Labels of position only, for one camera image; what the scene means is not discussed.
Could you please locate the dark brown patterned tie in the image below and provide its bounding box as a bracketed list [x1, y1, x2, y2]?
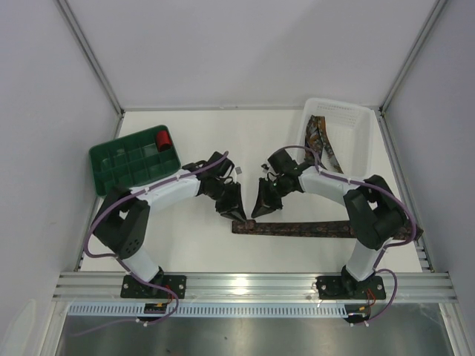
[231, 218, 424, 241]

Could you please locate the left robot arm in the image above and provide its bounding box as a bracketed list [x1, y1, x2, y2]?
[84, 151, 246, 289]

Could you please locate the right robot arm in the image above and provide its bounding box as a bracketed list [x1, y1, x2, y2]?
[252, 147, 417, 297]

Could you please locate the orange blue patterned tie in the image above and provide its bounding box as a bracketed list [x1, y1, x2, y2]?
[304, 115, 343, 174]

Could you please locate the white plastic basket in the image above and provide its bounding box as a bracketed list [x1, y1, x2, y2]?
[296, 98, 376, 178]

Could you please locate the red rolled tie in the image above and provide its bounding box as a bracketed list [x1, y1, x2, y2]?
[155, 130, 173, 152]

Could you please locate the green compartment tray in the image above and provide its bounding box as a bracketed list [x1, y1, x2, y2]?
[88, 125, 181, 197]

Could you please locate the white slotted cable duct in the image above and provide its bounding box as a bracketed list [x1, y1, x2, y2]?
[68, 302, 348, 318]

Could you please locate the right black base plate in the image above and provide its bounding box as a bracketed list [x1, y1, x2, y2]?
[315, 275, 387, 300]

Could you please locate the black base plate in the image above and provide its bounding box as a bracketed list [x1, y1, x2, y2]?
[315, 275, 387, 300]
[120, 274, 188, 299]

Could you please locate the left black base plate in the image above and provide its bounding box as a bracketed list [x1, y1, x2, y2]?
[120, 274, 188, 299]

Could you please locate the aluminium mounting rail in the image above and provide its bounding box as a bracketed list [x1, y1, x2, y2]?
[53, 271, 457, 303]

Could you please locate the right aluminium frame post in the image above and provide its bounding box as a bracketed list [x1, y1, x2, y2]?
[379, 0, 450, 116]

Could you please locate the aluminium frame post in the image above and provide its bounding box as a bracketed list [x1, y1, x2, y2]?
[53, 0, 125, 118]
[379, 0, 450, 116]

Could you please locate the left aluminium frame post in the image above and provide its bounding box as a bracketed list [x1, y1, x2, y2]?
[53, 0, 125, 118]

